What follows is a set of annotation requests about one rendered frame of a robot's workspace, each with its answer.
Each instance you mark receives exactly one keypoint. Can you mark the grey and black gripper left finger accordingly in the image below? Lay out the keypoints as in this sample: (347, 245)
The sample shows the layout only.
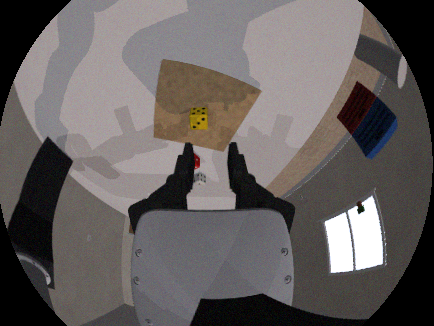
(172, 195)

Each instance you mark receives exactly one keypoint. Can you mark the red die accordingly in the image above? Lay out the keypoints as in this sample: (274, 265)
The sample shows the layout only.
(197, 161)

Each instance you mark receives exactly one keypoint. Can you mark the white die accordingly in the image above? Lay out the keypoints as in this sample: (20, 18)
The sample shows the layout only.
(199, 179)

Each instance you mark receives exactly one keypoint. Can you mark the brown mat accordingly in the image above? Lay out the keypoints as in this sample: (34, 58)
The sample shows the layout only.
(182, 86)

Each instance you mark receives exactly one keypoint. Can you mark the yellow die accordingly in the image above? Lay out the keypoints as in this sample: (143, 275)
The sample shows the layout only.
(198, 118)

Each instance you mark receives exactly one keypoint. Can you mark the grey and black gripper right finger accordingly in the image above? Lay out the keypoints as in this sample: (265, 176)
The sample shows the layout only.
(253, 195)

